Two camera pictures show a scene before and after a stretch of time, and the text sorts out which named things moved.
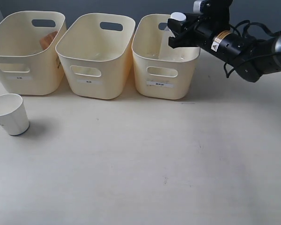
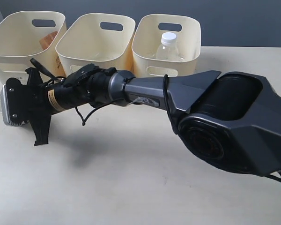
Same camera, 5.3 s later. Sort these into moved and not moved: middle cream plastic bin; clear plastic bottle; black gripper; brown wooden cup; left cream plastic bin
Moved: clear plastic bottle; black gripper
Not moved: left cream plastic bin; middle cream plastic bin; brown wooden cup
